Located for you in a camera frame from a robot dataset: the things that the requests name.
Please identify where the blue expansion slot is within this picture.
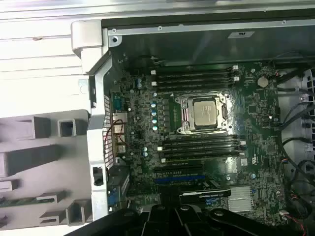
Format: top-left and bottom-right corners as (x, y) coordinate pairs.
(154, 176), (206, 185)

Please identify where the metal CPU socket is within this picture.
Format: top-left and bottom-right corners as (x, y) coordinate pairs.
(174, 92), (234, 135)

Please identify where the thin red wire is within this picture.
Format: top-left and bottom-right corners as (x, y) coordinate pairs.
(103, 118), (124, 149)

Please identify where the green motherboard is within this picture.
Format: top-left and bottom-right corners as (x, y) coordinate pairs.
(108, 58), (288, 227)

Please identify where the silver finned chipset heatsink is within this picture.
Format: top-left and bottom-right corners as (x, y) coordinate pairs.
(227, 186), (254, 212)

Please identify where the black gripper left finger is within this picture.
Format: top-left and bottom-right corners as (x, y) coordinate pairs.
(63, 186), (174, 236)

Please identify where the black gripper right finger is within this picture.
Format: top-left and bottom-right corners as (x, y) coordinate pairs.
(173, 186), (283, 236)

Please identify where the green RAM stick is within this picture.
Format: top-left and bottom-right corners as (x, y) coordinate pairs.
(0, 197), (39, 208)

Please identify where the RAM slot with white latches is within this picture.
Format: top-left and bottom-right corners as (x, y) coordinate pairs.
(157, 140), (248, 152)
(160, 151), (248, 164)
(151, 75), (241, 87)
(150, 64), (239, 76)

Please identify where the black graphics card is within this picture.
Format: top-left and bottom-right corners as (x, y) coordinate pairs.
(178, 188), (232, 205)

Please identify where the grey plastic parts rack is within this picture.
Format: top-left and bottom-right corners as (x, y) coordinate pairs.
(0, 108), (93, 228)

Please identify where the silver CPU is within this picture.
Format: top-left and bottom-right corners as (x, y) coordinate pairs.
(193, 100), (223, 130)

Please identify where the black cable bundle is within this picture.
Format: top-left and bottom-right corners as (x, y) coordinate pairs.
(270, 50), (315, 236)

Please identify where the metal socket cover frame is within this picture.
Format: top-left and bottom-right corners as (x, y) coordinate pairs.
(181, 96), (229, 131)

